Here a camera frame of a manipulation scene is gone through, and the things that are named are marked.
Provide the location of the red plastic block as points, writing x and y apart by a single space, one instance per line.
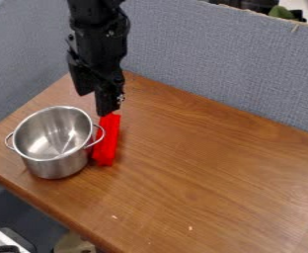
104 150

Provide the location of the stainless steel pot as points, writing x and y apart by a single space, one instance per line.
54 140

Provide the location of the white grey equipment corner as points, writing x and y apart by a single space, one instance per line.
14 243

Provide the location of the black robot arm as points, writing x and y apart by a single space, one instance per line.
95 12

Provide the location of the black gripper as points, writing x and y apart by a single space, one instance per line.
96 48

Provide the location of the green object behind partition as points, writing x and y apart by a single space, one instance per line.
281 12

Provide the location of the grey fabric partition panel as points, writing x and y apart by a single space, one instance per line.
233 55

